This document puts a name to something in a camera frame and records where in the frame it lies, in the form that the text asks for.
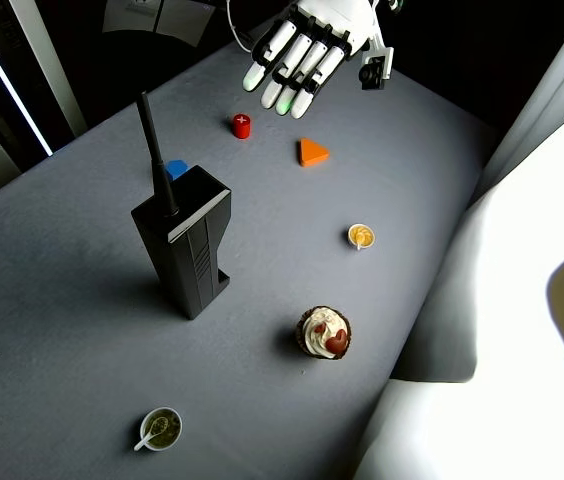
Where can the toy cupcake with red heart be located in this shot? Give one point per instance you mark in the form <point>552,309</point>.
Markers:
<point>324,335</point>

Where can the black toy phone with antenna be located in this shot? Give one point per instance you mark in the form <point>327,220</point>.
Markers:
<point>197,250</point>

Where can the black wrist camera white bracket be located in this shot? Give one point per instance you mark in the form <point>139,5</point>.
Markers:
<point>373,72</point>

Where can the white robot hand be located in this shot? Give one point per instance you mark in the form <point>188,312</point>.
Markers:
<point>322,25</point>

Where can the bright light strip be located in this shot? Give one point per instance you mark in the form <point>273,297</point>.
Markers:
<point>7,80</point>

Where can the grey table cloth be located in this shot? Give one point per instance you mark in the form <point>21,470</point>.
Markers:
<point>262,280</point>

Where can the white post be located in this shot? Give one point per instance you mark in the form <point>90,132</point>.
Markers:
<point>52,65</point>

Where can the blue hexagon block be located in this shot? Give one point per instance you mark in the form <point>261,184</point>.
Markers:
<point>176,169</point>

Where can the orange triangle block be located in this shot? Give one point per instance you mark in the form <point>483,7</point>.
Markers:
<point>309,152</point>

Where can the small toy coffee cup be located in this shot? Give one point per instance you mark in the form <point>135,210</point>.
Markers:
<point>361,236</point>

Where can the toy green soup bowl with spoon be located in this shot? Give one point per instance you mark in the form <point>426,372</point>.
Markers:
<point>162,429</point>

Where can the red cylinder block white cross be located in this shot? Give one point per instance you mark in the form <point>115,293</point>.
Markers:
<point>242,127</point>

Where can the white fabric backdrop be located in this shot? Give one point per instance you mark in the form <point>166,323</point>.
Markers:
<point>512,225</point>

